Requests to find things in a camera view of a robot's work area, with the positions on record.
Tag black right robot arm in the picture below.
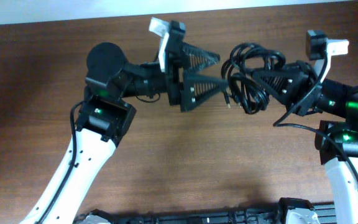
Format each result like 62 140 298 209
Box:
251 59 358 223

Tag black usb cables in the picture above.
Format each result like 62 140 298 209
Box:
221 42 287 115

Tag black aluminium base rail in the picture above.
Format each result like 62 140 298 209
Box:
73 198 337 224

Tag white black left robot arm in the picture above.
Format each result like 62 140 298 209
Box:
24 41 227 223

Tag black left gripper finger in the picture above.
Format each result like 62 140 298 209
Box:
181 42 220 73
180 72 228 112

